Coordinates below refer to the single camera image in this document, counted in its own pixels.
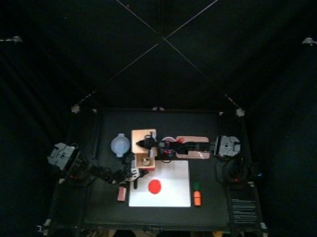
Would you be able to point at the pink rectangular block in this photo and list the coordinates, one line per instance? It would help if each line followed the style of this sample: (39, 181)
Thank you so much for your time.
(121, 193)

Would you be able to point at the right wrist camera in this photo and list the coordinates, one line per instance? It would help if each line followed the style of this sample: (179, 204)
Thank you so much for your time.
(168, 150)

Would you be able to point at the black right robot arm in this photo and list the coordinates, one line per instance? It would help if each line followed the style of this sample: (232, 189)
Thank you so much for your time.
(206, 147)

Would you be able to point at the light blue bowl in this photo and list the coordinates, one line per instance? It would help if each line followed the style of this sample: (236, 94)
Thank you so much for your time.
(119, 145)

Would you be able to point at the pink cutting board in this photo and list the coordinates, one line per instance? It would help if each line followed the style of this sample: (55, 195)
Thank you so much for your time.
(196, 139)

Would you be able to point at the white mat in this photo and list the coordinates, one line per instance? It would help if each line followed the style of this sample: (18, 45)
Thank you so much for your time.
(164, 194)

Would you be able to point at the wooden drawer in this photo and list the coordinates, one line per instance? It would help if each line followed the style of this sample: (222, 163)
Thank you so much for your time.
(146, 161)

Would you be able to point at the silver frame clamp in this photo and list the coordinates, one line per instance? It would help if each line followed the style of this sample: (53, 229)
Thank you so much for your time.
(307, 40)
(239, 112)
(75, 108)
(14, 39)

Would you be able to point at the small white round cup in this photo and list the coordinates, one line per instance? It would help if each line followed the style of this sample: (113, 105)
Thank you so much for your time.
(166, 139)

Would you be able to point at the round metal dough cutter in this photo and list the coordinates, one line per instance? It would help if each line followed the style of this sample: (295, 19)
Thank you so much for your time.
(146, 160)

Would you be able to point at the orange toy carrot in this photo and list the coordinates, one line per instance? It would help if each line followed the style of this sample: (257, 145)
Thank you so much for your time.
(196, 195)

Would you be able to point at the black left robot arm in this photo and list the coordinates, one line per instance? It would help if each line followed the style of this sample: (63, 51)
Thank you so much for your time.
(88, 169)

